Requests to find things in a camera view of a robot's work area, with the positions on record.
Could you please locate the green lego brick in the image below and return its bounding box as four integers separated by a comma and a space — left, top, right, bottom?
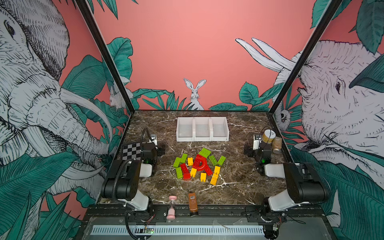
218, 156, 227, 166
209, 155, 218, 166
173, 157, 181, 169
176, 167, 183, 180
180, 154, 188, 164

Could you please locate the yellow lego small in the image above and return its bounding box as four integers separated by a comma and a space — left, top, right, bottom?
214, 166, 221, 176
200, 173, 207, 183
187, 158, 194, 166

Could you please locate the red arch lego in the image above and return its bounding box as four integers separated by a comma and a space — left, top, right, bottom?
193, 154, 207, 171

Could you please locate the yellow lego long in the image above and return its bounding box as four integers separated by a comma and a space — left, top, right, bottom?
210, 174, 219, 186

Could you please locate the red lego brick long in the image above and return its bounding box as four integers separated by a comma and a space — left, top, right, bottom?
204, 165, 213, 176

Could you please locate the yellow lego small bottom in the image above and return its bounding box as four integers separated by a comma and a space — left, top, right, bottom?
200, 173, 207, 183

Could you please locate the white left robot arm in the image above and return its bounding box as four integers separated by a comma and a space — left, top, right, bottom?
101, 142, 165, 213

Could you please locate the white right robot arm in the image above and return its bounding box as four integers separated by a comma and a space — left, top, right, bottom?
244, 143, 329, 215

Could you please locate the black white checkerboard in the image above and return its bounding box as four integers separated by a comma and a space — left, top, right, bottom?
122, 142, 141, 161

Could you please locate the brown spice jar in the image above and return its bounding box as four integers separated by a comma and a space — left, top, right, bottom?
272, 137, 283, 154

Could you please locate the yellow tape roll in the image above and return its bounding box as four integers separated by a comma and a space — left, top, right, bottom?
262, 129, 276, 144

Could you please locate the white left bin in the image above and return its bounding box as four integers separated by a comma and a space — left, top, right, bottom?
176, 117, 195, 142

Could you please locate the white bin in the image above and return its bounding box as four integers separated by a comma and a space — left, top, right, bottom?
194, 117, 211, 142
176, 117, 195, 142
211, 117, 230, 142

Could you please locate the red lego stack left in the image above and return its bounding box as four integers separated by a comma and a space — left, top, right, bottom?
180, 164, 191, 181

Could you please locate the white right bin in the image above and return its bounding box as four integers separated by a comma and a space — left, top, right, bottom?
211, 117, 230, 142

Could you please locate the large green lego plate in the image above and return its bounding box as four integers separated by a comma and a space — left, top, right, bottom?
199, 148, 211, 159

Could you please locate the white middle bin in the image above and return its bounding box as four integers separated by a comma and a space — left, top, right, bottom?
194, 117, 211, 142

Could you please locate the brown orange bottle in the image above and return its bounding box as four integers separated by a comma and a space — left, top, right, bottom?
188, 193, 199, 217

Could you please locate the pink hourglass timer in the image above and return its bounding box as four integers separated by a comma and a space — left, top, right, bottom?
167, 196, 177, 220

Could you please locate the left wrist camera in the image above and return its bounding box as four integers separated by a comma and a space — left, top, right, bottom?
151, 134, 158, 146

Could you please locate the white perforated rail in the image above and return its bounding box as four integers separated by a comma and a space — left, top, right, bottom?
91, 225, 264, 236

